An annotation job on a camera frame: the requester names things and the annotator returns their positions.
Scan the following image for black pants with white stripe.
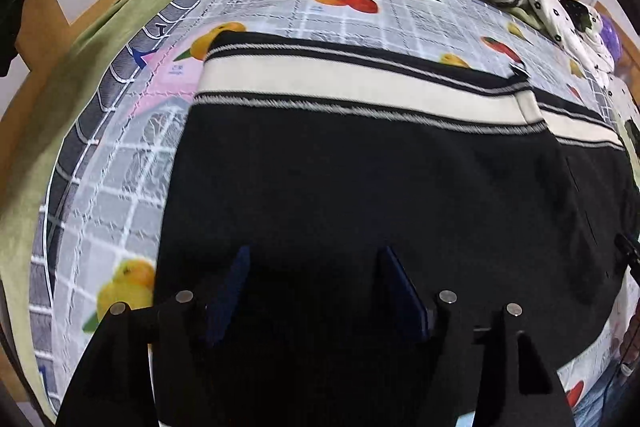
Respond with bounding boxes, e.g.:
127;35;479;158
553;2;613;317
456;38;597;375
154;30;639;426

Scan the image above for fruit-print bed mat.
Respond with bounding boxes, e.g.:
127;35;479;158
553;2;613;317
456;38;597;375
29;0;622;409

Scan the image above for blue denim sleeve forearm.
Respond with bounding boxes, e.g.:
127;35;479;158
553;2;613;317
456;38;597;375
573;360;639;426

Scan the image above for green bed sheet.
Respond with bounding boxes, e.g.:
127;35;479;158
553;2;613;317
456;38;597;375
1;0;171;426

